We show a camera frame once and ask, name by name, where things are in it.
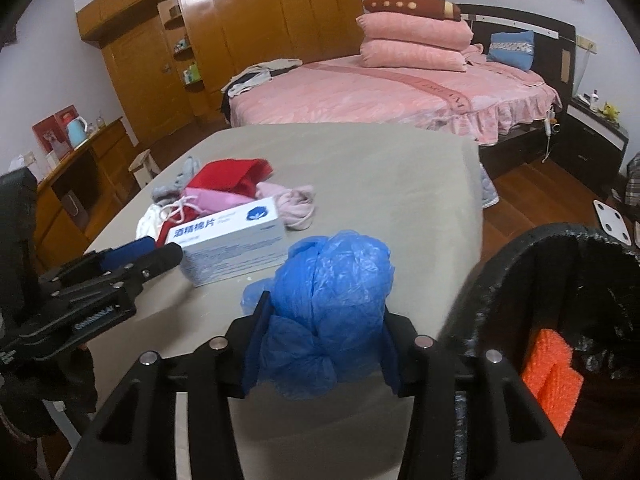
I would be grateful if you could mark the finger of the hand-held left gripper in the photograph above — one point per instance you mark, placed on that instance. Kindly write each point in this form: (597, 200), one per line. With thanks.
(127, 252)
(155, 259)

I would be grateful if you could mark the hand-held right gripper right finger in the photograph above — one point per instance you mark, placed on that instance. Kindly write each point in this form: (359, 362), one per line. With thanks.
(391, 377)

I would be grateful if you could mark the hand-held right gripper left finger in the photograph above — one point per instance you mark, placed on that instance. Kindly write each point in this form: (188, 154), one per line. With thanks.
(252, 360)

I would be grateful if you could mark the white cloth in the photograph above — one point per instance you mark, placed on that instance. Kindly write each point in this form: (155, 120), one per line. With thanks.
(150, 225)

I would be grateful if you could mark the white cardboard box blue print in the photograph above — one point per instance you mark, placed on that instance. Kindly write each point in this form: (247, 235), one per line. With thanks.
(235, 250)

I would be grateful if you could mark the bright pink cloth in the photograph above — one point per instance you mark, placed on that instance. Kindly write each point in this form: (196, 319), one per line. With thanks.
(215, 200)

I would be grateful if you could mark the blue plastic bag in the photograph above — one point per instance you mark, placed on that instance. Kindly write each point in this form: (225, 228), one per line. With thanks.
(325, 300)

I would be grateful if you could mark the red cloth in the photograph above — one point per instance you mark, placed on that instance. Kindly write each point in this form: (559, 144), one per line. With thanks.
(225, 172)

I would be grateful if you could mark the pale pink cloth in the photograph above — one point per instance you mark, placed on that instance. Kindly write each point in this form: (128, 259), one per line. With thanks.
(295, 210)

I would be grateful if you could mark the trash bin with black bag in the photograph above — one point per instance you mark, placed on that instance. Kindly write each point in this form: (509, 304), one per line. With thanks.
(505, 280)

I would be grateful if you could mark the grey cloth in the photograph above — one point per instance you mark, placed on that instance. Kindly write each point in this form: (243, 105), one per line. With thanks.
(170, 190)

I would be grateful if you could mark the white stool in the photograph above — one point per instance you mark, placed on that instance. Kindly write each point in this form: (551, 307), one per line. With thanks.
(145, 167)

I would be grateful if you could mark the wooden sideboard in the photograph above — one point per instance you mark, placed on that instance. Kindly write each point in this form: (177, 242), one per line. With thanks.
(105, 155)

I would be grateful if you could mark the red box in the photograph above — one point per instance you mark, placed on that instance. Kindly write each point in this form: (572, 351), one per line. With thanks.
(50, 132)

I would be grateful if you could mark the light blue kettle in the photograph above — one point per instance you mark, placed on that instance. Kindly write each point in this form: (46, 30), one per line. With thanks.
(76, 132)

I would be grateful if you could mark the orange foam piece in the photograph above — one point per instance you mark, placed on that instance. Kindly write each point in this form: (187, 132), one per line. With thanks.
(550, 370)

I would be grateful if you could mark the pile of clothes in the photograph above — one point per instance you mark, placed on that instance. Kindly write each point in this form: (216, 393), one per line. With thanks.
(255, 77)

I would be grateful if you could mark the grey quilted blanket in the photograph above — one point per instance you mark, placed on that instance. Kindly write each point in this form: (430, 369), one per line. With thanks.
(488, 187)

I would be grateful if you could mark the bed with pink bedspread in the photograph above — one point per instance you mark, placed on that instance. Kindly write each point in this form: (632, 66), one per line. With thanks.
(350, 95)

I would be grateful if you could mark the wooden wardrobe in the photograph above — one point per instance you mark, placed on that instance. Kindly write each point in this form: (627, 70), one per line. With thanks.
(250, 20)

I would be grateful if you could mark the white bathroom scale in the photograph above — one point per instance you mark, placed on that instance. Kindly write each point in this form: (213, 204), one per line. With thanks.
(612, 222)

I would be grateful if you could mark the dark nightstand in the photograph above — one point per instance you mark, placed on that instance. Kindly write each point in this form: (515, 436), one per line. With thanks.
(585, 150)

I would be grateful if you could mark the plaid jacket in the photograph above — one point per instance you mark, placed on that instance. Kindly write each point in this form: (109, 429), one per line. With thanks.
(634, 180)

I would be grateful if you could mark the folded pink quilt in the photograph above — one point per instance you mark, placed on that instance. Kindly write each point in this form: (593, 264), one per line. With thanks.
(415, 32)
(410, 56)

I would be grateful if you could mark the white bottle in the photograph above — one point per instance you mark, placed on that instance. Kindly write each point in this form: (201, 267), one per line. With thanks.
(595, 101)

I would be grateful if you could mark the yellow plush toy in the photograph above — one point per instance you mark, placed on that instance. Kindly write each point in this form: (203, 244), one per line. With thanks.
(611, 110)

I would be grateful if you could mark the blue cushion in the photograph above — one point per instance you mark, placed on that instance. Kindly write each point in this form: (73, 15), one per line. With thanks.
(512, 50)

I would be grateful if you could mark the brown dotted bolster pillow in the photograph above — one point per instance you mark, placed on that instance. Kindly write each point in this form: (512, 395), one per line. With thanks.
(410, 6)

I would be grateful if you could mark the dark headboard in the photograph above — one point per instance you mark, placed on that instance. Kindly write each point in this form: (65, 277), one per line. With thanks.
(550, 30)

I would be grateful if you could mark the wall socket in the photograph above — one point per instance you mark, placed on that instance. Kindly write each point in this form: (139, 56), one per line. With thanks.
(586, 44)

